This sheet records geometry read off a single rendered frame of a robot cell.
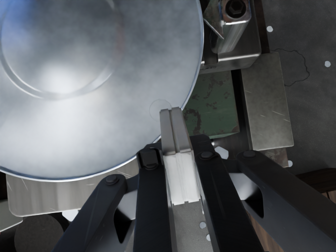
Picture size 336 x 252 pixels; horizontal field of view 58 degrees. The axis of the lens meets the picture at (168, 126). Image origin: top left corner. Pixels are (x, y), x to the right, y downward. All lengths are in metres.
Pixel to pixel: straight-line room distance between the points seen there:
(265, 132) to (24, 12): 0.34
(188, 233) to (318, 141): 0.56
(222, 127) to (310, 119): 0.77
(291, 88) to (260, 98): 0.72
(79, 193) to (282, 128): 0.29
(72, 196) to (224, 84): 0.26
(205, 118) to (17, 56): 0.25
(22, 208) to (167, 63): 0.20
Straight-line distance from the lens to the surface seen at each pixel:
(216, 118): 0.44
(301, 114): 1.17
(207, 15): 0.32
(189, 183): 0.15
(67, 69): 0.32
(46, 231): 1.20
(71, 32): 0.33
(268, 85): 0.47
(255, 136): 0.45
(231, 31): 0.33
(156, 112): 0.30
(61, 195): 0.32
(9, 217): 0.62
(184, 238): 1.12
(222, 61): 0.40
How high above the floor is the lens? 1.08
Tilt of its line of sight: 85 degrees down
